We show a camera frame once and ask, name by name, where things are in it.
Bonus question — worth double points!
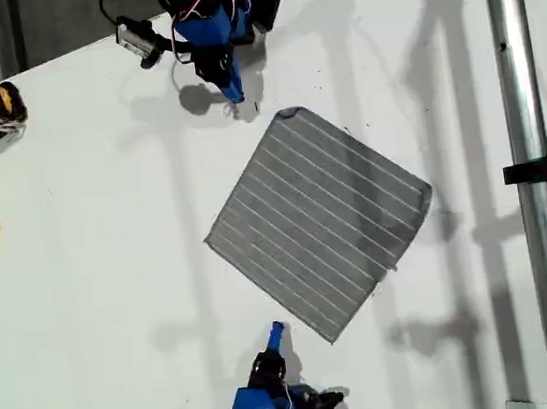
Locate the steel post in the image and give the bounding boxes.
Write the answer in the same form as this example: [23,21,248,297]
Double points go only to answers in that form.
[482,0,547,409]

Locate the black camera cable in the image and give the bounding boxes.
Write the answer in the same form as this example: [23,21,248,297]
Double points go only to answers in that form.
[98,0,170,29]

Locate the black camera stalk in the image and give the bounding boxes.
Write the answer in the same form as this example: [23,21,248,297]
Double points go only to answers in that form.
[152,28,194,60]

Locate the grey striped towel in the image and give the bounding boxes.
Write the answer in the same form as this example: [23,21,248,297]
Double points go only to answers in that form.
[187,88,452,360]

